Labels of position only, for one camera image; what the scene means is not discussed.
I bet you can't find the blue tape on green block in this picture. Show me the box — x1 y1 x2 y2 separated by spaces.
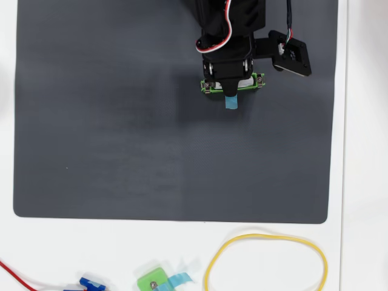
153 272 195 291

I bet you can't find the green battery holder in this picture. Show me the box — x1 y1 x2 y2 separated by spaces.
199 72 267 96

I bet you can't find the blue tape strip on holder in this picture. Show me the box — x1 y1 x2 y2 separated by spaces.
224 94 239 110

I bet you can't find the white cylindrical battery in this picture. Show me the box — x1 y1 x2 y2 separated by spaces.
211 76 256 90

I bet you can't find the dark grey mat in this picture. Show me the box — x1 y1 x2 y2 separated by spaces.
12 0 340 225

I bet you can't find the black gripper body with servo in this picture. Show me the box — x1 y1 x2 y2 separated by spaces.
197 35 255 83

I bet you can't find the blue connector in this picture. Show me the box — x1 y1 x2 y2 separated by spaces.
62 276 107 291

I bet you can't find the yellow rubber band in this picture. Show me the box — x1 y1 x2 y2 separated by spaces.
204 233 329 291

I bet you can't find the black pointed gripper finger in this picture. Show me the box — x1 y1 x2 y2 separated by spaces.
219 79 241 98

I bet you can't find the red white black servo cable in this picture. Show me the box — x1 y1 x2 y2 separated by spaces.
195 0 234 55

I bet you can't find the red wire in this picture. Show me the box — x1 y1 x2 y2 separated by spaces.
0 259 39 291

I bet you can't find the multicolour camera cable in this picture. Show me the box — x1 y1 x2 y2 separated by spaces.
281 0 295 50

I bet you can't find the green block with screw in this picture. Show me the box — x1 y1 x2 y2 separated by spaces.
136 267 170 291

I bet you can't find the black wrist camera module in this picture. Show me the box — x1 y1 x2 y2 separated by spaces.
253 29 313 77

